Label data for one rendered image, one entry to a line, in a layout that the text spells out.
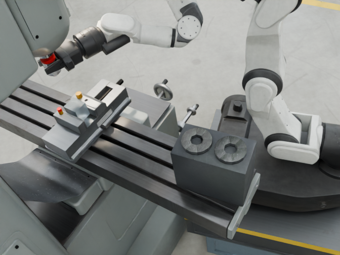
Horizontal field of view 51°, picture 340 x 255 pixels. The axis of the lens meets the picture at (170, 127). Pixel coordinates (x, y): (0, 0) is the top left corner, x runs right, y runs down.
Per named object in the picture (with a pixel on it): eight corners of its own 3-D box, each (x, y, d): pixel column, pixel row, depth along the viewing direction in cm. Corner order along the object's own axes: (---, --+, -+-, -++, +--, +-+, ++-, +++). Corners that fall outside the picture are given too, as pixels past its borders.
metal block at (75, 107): (78, 108, 134) (73, 97, 130) (90, 114, 132) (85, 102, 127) (69, 117, 132) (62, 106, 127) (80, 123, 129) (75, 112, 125)
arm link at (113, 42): (81, 24, 116) (111, 8, 119) (84, 42, 126) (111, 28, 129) (101, 49, 113) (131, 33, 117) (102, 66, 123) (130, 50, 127)
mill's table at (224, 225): (14, 82, 173) (7, 70, 167) (261, 183, 123) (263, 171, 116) (-23, 115, 161) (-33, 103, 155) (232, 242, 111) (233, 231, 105)
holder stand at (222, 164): (189, 157, 123) (184, 119, 108) (253, 175, 116) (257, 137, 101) (176, 186, 117) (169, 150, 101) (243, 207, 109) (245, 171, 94)
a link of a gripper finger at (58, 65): (42, 68, 111) (60, 58, 113) (46, 75, 113) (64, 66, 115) (45, 70, 110) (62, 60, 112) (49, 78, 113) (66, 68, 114)
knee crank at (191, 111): (193, 104, 201) (192, 97, 196) (202, 108, 198) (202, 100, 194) (173, 132, 190) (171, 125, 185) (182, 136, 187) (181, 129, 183)
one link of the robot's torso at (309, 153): (318, 132, 162) (324, 112, 152) (315, 168, 150) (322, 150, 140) (271, 125, 168) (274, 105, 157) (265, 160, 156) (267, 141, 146)
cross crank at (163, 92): (159, 91, 197) (156, 75, 188) (178, 97, 193) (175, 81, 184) (143, 111, 189) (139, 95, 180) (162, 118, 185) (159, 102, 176)
